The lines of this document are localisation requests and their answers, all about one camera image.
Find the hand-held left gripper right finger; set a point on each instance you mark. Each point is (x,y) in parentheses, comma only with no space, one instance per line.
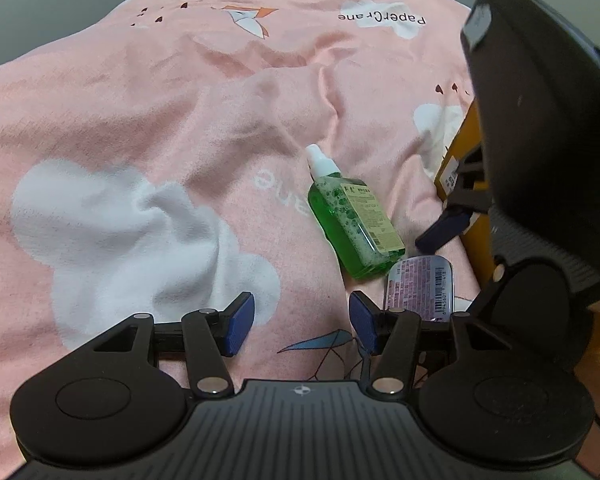
(365,320)

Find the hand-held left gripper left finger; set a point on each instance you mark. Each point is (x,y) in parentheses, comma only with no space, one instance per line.
(240,322)

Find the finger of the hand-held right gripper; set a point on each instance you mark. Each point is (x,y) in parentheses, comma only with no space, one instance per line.
(440,230)

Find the small labelled metal tin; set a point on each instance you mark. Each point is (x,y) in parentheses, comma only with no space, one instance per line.
(415,280)

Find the yellow cardboard box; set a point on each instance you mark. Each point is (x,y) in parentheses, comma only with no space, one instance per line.
(465,140)

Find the green spray bottle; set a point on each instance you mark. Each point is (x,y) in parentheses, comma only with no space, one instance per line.
(350,220)

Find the pink printed blanket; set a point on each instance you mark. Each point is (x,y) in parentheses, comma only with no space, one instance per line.
(130,110)

